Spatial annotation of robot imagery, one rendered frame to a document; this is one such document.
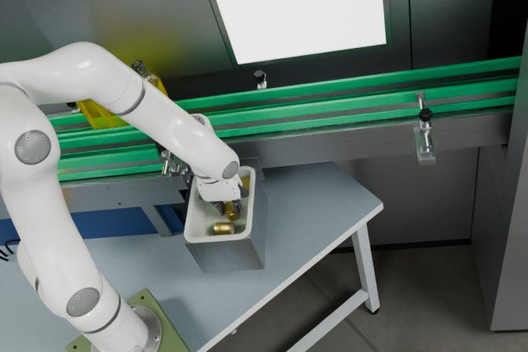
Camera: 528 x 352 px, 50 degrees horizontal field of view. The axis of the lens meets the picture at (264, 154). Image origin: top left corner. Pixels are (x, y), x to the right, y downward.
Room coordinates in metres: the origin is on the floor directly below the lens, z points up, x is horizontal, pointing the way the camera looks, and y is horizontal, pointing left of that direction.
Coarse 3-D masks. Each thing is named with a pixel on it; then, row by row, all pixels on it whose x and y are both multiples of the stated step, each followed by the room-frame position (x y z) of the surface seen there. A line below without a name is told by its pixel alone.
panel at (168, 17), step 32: (32, 0) 1.37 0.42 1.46; (64, 0) 1.34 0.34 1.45; (96, 0) 1.32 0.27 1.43; (128, 0) 1.29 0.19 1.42; (160, 0) 1.27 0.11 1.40; (192, 0) 1.24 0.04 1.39; (384, 0) 1.10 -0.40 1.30; (64, 32) 1.36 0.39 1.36; (96, 32) 1.33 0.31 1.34; (128, 32) 1.31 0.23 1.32; (160, 32) 1.28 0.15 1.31; (192, 32) 1.25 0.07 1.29; (224, 32) 1.23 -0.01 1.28; (128, 64) 1.32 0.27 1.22; (160, 64) 1.29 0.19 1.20; (192, 64) 1.26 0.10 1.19; (224, 64) 1.24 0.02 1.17; (256, 64) 1.21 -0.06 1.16
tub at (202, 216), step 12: (240, 168) 1.00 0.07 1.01; (252, 168) 0.99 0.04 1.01; (192, 180) 1.02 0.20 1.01; (252, 180) 0.95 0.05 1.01; (192, 192) 0.98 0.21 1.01; (252, 192) 0.91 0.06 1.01; (192, 204) 0.94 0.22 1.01; (204, 204) 0.98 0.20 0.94; (252, 204) 0.88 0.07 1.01; (192, 216) 0.91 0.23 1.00; (204, 216) 0.94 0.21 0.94; (216, 216) 0.93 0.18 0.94; (240, 216) 0.90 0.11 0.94; (192, 228) 0.88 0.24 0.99; (204, 228) 0.91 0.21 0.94; (240, 228) 0.87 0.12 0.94; (192, 240) 0.83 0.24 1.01; (204, 240) 0.82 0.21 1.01; (216, 240) 0.81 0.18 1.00
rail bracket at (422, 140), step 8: (416, 96) 0.92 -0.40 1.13; (424, 96) 0.92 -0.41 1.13; (424, 112) 0.83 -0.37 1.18; (424, 120) 0.82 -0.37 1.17; (416, 128) 0.91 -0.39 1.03; (424, 128) 0.82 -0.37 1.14; (416, 136) 0.89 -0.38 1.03; (424, 136) 0.81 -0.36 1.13; (416, 144) 0.87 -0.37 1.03; (424, 144) 0.82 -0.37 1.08; (432, 144) 0.85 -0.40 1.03; (424, 152) 0.82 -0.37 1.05; (432, 152) 0.82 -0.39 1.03; (424, 160) 0.81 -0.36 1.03; (432, 160) 0.81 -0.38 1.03
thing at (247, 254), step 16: (240, 160) 1.06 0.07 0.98; (256, 160) 1.05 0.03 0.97; (256, 176) 0.98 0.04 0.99; (256, 192) 0.93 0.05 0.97; (256, 208) 0.89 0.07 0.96; (256, 224) 0.85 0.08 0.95; (224, 240) 0.81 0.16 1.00; (240, 240) 0.79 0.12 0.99; (256, 240) 0.81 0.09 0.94; (192, 256) 0.84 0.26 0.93; (208, 256) 0.83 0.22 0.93; (224, 256) 0.81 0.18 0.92; (240, 256) 0.80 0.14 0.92; (256, 256) 0.79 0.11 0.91; (208, 272) 0.83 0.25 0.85
